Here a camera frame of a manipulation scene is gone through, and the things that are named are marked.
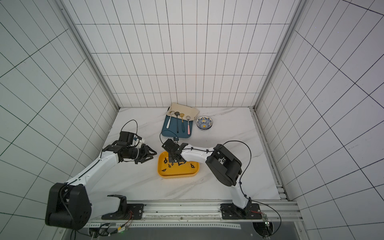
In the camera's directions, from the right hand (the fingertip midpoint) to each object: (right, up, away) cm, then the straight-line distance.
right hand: (170, 159), depth 92 cm
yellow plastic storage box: (-1, -5, -5) cm, 7 cm away
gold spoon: (+6, +28, +22) cm, 37 cm away
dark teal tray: (+2, +19, +15) cm, 25 cm away
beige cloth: (+9, +32, +26) cm, 43 cm away
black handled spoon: (+2, +30, +23) cm, 37 cm away
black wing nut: (-2, -1, -2) cm, 3 cm away
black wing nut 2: (+14, -3, -4) cm, 15 cm away
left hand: (-8, +4, -10) cm, 13 cm away
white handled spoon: (-3, +30, +22) cm, 37 cm away
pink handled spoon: (+11, +26, +21) cm, 35 cm away
